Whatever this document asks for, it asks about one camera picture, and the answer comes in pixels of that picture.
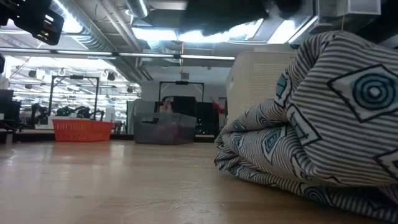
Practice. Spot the silver ceiling duct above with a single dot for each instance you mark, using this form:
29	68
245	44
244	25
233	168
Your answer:
138	7

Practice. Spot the orange plastic basket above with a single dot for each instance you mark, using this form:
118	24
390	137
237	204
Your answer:
81	130

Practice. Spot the long ceiling light strip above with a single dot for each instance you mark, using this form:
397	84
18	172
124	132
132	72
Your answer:
146	55

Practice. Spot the grey translucent plastic bin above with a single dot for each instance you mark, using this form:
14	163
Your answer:
164	129

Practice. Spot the white plastic laundry basket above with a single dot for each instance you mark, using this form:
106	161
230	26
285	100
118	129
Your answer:
255	84

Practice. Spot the black background station frame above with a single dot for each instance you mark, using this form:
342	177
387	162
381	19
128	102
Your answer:
182	82
97	93

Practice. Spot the grey patterned hospital gown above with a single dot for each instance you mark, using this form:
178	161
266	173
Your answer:
326	124

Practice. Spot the person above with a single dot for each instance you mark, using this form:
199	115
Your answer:
165	105

